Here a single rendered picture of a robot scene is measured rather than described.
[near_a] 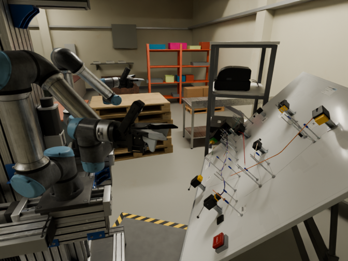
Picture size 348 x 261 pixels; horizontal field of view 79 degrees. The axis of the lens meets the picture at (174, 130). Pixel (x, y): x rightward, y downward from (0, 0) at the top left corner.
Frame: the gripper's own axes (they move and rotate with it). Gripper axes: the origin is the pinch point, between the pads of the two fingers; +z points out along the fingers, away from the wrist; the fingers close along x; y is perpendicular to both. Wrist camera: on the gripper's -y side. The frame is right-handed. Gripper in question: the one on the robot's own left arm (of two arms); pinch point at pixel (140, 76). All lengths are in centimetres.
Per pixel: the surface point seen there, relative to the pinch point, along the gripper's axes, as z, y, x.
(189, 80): 394, 128, -346
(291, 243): 15, 60, 140
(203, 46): 429, 25, -340
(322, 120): -1, -16, 132
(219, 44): 49, -30, 37
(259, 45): 66, -33, 60
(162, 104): 113, 84, -114
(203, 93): 374, 145, -261
